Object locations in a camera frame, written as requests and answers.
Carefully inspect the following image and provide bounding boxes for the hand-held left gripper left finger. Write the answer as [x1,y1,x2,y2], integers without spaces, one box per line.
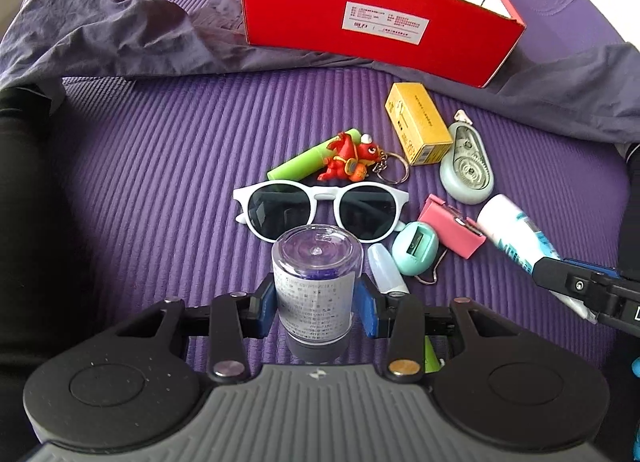
[117,278,277,384]

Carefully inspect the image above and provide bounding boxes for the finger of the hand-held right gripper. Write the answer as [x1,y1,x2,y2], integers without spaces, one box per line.
[531,257,623,305]

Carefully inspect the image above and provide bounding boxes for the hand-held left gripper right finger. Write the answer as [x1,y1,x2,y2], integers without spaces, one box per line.
[352,273,522,384]

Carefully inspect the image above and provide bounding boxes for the clear bottle with white label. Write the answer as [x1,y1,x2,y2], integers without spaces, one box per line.
[271,225,364,363]

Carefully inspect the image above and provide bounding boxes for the white tube with blue print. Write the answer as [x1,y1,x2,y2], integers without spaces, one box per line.
[476,193,599,326]

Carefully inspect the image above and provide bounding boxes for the pink binder clip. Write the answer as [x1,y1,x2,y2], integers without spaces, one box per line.
[417,194,487,260]

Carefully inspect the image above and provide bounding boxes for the red cardboard box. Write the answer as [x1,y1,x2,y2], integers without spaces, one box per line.
[238,0,527,89]

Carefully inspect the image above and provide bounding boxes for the marker with translucent cap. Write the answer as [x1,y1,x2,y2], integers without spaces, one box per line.
[367,243,444,376]

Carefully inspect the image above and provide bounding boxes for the teal egg-shaped sharpener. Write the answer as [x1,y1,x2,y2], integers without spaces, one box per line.
[391,222,450,286]

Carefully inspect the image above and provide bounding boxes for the person's right leg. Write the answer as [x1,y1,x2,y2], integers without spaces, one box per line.
[620,142,640,275]

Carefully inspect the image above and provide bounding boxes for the person's leg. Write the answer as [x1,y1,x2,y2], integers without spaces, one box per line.
[0,86,68,443]
[620,142,640,275]

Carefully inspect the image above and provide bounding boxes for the white round sunglasses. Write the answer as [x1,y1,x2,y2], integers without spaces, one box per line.
[232,180,411,243]

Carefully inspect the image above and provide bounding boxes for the grey correction tape dispenser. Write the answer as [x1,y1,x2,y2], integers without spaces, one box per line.
[439,109,495,206]

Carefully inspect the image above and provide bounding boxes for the green tube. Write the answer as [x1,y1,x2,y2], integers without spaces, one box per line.
[266,128,362,182]

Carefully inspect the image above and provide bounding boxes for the purple ribbed mat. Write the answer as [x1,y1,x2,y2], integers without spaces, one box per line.
[47,0,637,395]

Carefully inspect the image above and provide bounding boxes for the small yellow box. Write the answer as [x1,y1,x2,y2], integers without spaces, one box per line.
[384,82,454,166]

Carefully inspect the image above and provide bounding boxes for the person's left leg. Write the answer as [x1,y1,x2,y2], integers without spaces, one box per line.
[0,86,68,443]

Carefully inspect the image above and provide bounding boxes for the grey cloth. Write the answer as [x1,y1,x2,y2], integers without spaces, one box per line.
[0,0,640,144]

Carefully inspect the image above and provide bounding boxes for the red dragon keychain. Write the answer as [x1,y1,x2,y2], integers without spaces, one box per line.
[318,132,411,187]

